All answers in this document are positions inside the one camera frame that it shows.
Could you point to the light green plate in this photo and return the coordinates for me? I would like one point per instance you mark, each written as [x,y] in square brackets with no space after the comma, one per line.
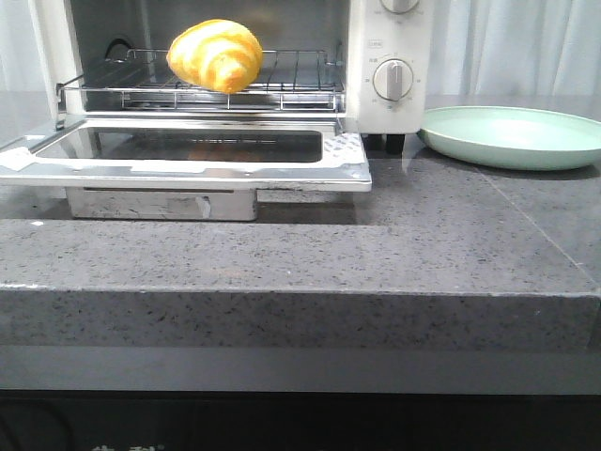
[515,138]

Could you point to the upper white temperature knob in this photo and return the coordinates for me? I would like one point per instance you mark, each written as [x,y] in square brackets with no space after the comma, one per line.
[399,6]

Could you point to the glass oven door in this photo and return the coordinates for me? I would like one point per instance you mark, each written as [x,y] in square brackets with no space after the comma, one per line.
[184,168]

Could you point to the yellow croissant bread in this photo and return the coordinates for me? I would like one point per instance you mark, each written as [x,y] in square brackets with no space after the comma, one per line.
[219,55]

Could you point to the lower white timer knob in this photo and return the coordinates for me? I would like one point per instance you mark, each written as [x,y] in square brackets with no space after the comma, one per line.
[393,79]

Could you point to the metal wire oven rack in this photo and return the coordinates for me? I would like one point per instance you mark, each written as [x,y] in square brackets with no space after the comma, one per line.
[290,81]

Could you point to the white Toshiba toaster oven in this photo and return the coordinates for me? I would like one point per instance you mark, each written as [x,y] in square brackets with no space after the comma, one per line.
[361,36]

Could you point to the dark cabinet under counter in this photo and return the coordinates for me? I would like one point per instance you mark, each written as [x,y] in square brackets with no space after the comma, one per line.
[93,398]

